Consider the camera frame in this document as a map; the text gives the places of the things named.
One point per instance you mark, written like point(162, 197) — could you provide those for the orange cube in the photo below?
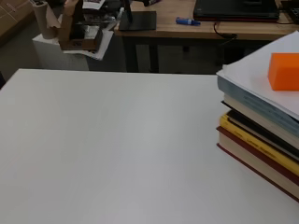
point(285, 71)

